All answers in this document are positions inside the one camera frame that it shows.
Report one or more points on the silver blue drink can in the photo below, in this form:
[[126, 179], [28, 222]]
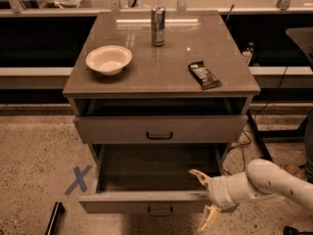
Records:
[[158, 25]]

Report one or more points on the grey drawer cabinet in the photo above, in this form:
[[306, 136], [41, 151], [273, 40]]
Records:
[[157, 81]]

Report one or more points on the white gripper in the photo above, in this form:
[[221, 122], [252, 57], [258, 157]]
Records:
[[217, 190]]

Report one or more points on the black snack bar wrapper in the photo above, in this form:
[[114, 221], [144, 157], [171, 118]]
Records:
[[203, 75]]

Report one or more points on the blue tape cross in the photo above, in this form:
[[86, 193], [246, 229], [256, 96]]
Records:
[[79, 179]]

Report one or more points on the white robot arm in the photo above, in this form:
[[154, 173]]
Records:
[[261, 181]]

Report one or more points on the grey top drawer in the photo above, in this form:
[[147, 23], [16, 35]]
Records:
[[140, 130]]

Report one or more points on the grey drawer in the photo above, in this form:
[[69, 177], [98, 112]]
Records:
[[140, 130], [152, 179]]

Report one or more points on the brown shoe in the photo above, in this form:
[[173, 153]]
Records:
[[295, 171]]

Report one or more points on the black stand leg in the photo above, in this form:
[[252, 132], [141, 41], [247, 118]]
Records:
[[265, 153]]

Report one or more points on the black object bottom right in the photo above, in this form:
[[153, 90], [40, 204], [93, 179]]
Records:
[[293, 231]]

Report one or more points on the black tube lower left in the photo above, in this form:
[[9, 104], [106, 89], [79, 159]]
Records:
[[57, 212]]

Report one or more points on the white bowl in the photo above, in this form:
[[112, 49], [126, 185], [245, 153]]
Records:
[[109, 60]]

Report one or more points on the small bottle behind cabinet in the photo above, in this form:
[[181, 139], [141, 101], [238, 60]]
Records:
[[248, 53]]

